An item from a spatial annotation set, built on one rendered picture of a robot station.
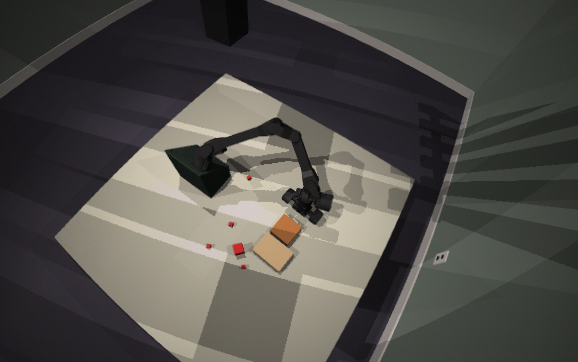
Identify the red square block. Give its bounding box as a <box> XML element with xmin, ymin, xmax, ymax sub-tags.
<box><xmin>232</xmin><ymin>243</ymin><xmax>244</xmax><ymax>255</ymax></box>

